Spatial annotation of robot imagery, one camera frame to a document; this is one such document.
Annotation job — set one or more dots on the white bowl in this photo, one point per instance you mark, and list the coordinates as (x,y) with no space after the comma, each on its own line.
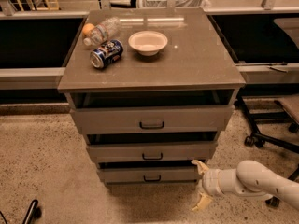
(147,43)

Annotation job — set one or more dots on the grey drawer cabinet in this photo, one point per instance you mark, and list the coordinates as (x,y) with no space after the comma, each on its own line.
(193,59)

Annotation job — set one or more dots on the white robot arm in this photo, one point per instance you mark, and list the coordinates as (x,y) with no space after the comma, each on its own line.
(249,179)

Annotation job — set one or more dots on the blue soda can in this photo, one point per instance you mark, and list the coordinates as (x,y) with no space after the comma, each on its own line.
(106,54)

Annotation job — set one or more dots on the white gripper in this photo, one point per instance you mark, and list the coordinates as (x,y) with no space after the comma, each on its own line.
(209,181)

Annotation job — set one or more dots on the grey bottom drawer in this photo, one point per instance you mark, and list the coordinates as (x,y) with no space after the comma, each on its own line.
(147,172)

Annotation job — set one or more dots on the grey top drawer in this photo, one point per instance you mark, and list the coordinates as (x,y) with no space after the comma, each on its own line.
(151,111)

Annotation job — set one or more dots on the grey drawer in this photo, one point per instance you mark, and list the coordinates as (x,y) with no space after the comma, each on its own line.
(151,111)
(147,172)
(128,147)

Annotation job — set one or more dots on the clear plastic bottle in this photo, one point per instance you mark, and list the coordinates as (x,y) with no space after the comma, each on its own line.
(103,31)

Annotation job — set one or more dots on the black chair base left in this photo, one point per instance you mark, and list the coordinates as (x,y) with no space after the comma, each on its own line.
(33,213)

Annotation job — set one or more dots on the orange fruit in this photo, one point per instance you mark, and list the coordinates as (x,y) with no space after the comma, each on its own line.
(87,28)

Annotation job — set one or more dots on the white wire basket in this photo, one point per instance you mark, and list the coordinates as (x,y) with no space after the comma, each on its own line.
(172,3)

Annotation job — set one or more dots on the grey middle drawer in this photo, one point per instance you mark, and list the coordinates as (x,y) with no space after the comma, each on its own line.
(128,147)

